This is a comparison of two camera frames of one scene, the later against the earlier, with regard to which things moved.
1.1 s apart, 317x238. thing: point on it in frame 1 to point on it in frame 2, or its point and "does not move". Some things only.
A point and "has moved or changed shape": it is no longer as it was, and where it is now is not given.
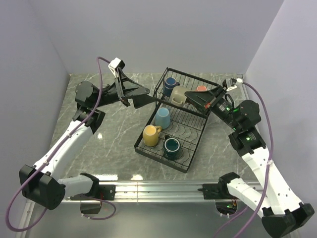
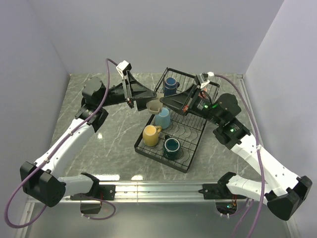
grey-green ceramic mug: [178, 95] has moved or changed shape
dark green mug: [172, 148] does not move
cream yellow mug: [150, 135] does not move
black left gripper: [128, 88] does not move
